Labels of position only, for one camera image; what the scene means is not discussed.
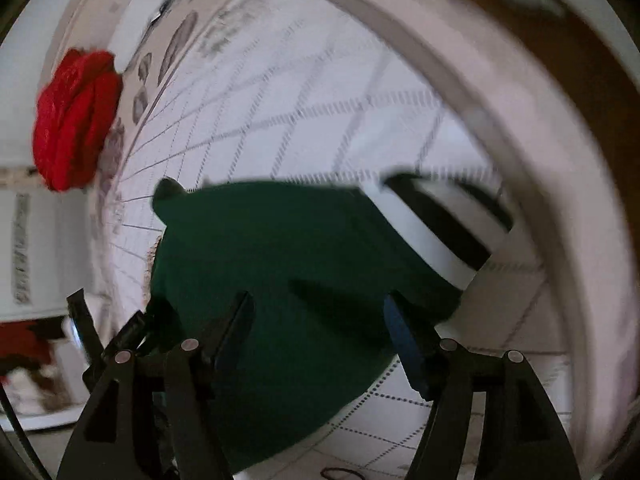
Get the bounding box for white quilted floral mat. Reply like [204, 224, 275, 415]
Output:
[92, 0, 576, 480]

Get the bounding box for thin black cord loop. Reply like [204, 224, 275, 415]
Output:
[320, 466, 369, 480]

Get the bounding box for red quilt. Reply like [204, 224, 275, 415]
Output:
[32, 49, 124, 192]

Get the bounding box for floral pink bedspread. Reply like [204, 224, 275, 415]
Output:
[90, 0, 631, 480]

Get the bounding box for white wardrobe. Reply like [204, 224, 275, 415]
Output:
[0, 160, 101, 431]

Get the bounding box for white pillow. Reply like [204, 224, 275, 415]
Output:
[107, 0, 183, 61]

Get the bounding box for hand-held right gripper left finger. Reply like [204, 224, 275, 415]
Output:
[56, 290, 256, 480]

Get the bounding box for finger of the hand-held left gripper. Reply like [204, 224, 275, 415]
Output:
[66, 289, 106, 361]
[101, 310, 151, 357]

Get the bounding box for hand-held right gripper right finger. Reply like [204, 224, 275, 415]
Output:
[384, 293, 581, 480]

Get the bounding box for green and white varsity jacket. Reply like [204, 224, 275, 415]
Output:
[147, 172, 516, 473]

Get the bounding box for bed with pale headboard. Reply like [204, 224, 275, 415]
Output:
[50, 0, 636, 480]

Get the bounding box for black cable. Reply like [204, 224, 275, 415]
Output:
[0, 385, 53, 480]

